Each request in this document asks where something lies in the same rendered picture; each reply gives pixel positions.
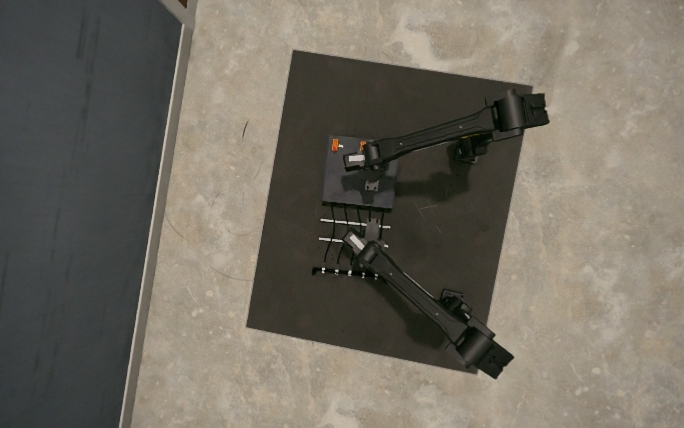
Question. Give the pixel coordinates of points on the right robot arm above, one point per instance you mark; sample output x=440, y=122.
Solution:
x=473, y=134

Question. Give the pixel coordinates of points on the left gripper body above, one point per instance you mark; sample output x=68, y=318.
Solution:
x=382, y=243

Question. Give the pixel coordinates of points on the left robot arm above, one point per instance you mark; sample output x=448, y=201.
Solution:
x=450, y=315

